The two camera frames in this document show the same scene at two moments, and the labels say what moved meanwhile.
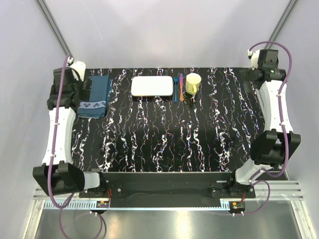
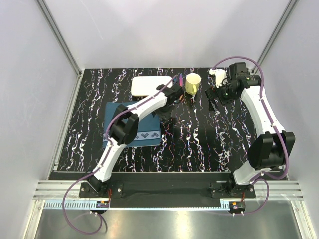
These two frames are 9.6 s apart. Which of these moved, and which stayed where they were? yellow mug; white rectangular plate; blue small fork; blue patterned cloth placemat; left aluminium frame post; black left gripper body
Moved: black left gripper body; blue patterned cloth placemat
Stayed: white rectangular plate; left aluminium frame post; yellow mug; blue small fork
